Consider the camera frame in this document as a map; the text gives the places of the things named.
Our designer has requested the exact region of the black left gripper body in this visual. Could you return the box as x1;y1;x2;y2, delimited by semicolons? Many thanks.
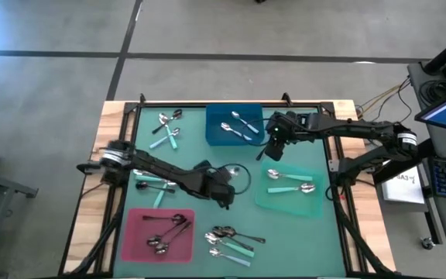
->
191;159;236;211

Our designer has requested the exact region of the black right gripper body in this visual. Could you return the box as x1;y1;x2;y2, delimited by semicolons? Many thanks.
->
264;111;300;163

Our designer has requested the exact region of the blue plastic bin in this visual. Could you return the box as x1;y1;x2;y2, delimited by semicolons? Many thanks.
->
205;103;266;147

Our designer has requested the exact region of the translucent teal plastic bin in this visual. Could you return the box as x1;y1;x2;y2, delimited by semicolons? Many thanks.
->
254;160;325;219

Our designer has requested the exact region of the pink plastic bin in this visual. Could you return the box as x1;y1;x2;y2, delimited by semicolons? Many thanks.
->
120;207;196;264

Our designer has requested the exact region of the white paper sheet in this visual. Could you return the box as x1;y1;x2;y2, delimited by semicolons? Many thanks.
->
380;164;426;205

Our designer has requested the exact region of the caster wheel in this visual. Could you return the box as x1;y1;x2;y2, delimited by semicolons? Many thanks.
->
420;236;437;251

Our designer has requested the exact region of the grey side table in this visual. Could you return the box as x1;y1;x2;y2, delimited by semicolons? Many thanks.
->
0;166;39;279

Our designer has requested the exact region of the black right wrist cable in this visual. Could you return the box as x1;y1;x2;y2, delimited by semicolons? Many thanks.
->
244;118;274;147

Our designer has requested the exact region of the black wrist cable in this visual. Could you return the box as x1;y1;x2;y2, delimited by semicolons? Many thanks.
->
217;163;252;195
244;118;274;147

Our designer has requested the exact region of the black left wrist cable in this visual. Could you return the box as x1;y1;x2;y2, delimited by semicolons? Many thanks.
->
217;163;252;195

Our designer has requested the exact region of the black metal table frame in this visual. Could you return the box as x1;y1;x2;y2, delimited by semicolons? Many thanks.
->
58;92;396;279

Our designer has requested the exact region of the coloured cable bundle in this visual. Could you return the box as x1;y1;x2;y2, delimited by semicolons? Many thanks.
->
355;76;413;125

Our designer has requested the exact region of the coiled black cable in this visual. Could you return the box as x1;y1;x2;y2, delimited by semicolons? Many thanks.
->
418;79;446;105

